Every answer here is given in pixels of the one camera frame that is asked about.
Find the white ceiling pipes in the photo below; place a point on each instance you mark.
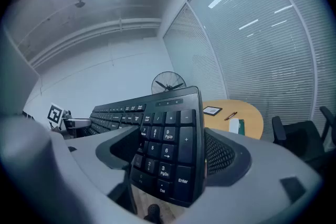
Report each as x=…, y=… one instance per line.
x=105, y=30

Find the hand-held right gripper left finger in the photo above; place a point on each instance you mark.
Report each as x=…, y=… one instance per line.
x=86, y=154

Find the black office chair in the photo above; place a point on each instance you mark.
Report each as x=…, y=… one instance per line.
x=329, y=123
x=299, y=139

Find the black standing fan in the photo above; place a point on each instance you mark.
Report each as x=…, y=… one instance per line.
x=167, y=87

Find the black keyboard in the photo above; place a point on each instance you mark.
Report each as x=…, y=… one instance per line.
x=168, y=139

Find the person's black shoe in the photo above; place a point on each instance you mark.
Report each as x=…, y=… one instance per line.
x=153, y=213

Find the black framed picture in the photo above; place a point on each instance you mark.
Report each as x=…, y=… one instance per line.
x=212, y=111

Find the brown pen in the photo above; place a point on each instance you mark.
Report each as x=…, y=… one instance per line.
x=231, y=115

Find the round wooden table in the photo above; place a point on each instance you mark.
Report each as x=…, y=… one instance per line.
x=248, y=112

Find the white and green book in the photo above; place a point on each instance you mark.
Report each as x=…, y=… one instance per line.
x=234, y=126

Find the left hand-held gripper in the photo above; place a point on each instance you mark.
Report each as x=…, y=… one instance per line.
x=55, y=113

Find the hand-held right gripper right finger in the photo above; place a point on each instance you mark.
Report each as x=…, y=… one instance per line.
x=262, y=178

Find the white window blinds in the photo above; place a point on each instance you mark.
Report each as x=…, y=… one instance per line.
x=325, y=47
x=194, y=60
x=262, y=60

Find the small ceiling sensor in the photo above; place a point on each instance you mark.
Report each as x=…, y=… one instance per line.
x=80, y=4

